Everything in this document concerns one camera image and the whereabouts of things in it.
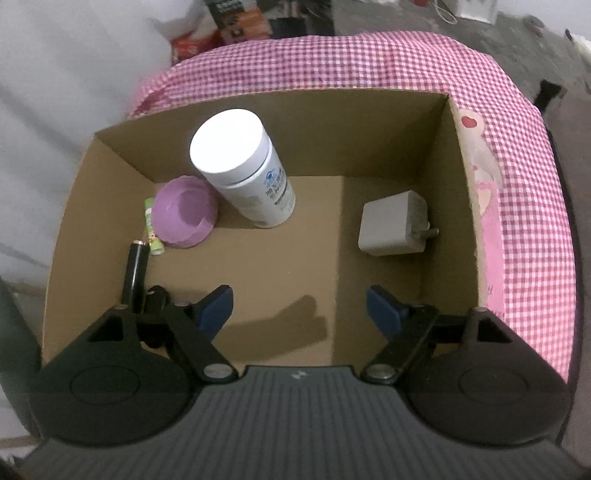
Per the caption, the small green tube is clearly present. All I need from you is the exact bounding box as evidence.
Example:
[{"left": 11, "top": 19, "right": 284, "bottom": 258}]
[{"left": 144, "top": 198, "right": 165, "bottom": 256}]

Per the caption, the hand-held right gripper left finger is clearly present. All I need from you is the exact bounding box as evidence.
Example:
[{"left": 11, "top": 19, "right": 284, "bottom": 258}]
[{"left": 51, "top": 285, "right": 241, "bottom": 384}]

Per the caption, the white charger plug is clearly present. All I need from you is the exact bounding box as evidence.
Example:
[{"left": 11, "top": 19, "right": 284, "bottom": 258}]
[{"left": 358, "top": 191, "right": 439, "bottom": 257}]

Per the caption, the purple plastic bowl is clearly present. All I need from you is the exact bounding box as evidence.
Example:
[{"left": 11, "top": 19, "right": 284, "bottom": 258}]
[{"left": 152, "top": 176, "right": 221, "bottom": 250}]

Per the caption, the orange printed appliance box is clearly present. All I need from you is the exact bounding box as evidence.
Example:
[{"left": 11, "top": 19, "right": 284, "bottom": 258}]
[{"left": 205, "top": 0, "right": 274, "bottom": 45}]

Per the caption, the pink checkered tablecloth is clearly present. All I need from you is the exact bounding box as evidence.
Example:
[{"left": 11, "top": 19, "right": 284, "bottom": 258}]
[{"left": 129, "top": 30, "right": 581, "bottom": 384}]

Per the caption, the white plastic bottle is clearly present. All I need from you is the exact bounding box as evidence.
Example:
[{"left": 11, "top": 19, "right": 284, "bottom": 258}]
[{"left": 189, "top": 109, "right": 297, "bottom": 229}]

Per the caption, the red bag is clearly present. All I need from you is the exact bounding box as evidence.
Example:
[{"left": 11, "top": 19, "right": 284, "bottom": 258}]
[{"left": 170, "top": 30, "right": 223, "bottom": 64}]

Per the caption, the small black object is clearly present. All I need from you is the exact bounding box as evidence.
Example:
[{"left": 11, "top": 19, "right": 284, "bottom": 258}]
[{"left": 533, "top": 79, "right": 570, "bottom": 112}]

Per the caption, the black key fob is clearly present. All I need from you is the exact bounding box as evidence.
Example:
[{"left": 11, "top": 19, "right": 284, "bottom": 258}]
[{"left": 121, "top": 239, "right": 152, "bottom": 315}]

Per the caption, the white water dispenser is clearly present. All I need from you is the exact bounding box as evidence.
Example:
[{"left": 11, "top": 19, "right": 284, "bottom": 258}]
[{"left": 455, "top": 0, "right": 500, "bottom": 25}]

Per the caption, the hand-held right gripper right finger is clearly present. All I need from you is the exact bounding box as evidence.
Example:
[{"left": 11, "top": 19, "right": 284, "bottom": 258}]
[{"left": 361, "top": 285, "right": 550, "bottom": 387}]

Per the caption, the brown cardboard box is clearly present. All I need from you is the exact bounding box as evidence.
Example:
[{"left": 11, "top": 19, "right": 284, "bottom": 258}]
[{"left": 41, "top": 90, "right": 491, "bottom": 372}]

